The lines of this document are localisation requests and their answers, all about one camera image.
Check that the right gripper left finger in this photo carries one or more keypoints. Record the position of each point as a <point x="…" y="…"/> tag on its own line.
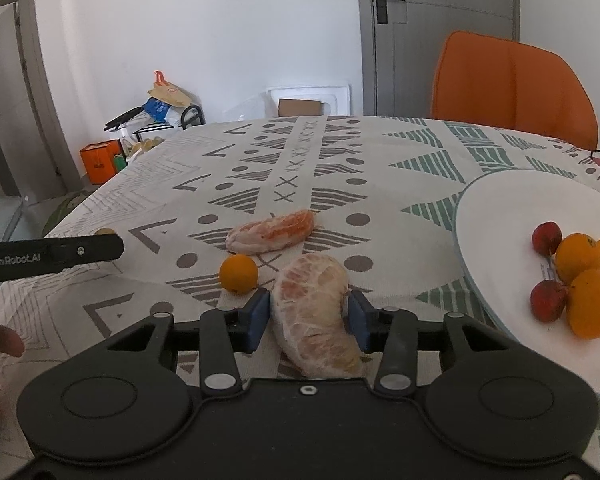
<point x="222" y="333"/>

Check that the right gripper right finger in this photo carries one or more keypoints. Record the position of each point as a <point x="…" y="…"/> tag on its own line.
<point x="389" y="332"/>

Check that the peeled pomelo segment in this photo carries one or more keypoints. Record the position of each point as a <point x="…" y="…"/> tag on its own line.
<point x="269" y="235"/>
<point x="307" y="313"/>

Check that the small red fruit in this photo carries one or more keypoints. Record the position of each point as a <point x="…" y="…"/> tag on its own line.
<point x="546" y="238"/>
<point x="548" y="300"/>

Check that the large orange front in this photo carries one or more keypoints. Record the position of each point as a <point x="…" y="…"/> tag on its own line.
<point x="583" y="306"/>

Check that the small orange on table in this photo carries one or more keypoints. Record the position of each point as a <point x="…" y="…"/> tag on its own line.
<point x="238" y="274"/>

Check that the yellow loquat fruit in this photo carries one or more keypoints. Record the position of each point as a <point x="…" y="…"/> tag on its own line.
<point x="104" y="231"/>

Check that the patterned white tablecloth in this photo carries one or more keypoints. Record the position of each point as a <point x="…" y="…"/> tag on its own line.
<point x="384" y="192"/>

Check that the orange box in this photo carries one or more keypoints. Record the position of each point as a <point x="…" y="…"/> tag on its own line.
<point x="98" y="160"/>

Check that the white round plate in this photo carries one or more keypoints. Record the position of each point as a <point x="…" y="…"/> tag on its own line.
<point x="493" y="225"/>

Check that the blue white bag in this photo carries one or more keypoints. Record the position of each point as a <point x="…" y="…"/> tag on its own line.
<point x="163" y="112"/>

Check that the brown cardboard box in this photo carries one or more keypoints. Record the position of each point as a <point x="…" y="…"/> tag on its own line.
<point x="297" y="107"/>

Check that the white foam board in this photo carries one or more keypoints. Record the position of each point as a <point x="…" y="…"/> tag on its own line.
<point x="335" y="99"/>

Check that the orange chair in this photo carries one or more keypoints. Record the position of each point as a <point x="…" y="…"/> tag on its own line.
<point x="506" y="84"/>

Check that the grey door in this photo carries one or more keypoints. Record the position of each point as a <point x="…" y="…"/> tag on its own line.
<point x="399" y="59"/>

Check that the brown paper bag orange handle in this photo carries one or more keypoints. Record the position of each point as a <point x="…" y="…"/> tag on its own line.
<point x="168" y="93"/>

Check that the grey side door frame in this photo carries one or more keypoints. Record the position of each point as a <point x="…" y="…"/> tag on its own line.
<point x="35" y="160"/>

